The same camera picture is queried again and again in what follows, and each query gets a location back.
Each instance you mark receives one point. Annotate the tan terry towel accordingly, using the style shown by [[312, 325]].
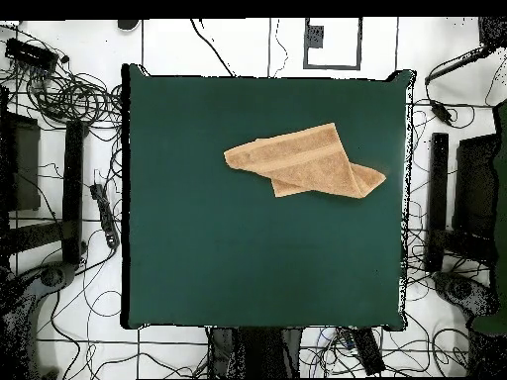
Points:
[[309, 162]]

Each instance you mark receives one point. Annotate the black flat panel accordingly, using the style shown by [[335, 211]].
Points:
[[475, 186], [23, 166]]

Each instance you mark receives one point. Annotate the dark green table cloth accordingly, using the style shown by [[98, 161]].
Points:
[[237, 257]]

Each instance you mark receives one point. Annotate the black power strip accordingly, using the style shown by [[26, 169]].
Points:
[[103, 213], [366, 352]]

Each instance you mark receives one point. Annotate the black upright bar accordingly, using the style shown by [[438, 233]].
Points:
[[437, 198], [73, 190]]

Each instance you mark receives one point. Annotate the black power adapter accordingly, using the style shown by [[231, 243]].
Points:
[[441, 113]]

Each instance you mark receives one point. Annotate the black stand base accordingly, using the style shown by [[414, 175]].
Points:
[[51, 275], [459, 289]]

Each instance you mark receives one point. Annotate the person's dark shoe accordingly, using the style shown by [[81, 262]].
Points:
[[127, 23]]

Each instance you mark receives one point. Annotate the black electronics box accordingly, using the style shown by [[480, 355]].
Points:
[[31, 53]]

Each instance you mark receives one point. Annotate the black rod with head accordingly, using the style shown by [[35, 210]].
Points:
[[493, 31]]

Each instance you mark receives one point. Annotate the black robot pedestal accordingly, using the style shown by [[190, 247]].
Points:
[[253, 352]]

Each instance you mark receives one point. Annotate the grey rectangular frame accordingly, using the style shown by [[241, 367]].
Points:
[[359, 43]]

